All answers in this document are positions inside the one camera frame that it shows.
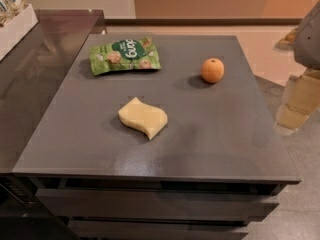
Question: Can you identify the green snack bag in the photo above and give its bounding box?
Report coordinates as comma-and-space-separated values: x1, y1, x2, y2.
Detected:
89, 37, 161, 76

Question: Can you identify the white box of snacks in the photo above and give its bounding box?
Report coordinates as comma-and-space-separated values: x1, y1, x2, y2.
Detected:
0, 0, 38, 61

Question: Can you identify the orange fruit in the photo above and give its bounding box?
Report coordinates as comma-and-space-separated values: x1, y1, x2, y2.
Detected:
201, 58, 224, 83

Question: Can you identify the grey drawer cabinet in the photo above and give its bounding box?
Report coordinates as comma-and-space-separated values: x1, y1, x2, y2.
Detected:
14, 36, 299, 240

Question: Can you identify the yellow wavy sponge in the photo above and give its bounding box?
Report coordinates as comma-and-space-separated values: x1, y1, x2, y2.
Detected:
118, 97, 168, 140

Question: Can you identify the dark glossy side counter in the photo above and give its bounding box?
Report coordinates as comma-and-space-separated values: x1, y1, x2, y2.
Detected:
0, 9, 105, 174

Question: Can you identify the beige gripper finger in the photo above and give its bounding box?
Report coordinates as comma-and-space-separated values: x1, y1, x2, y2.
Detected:
274, 68, 320, 136
276, 28, 298, 49

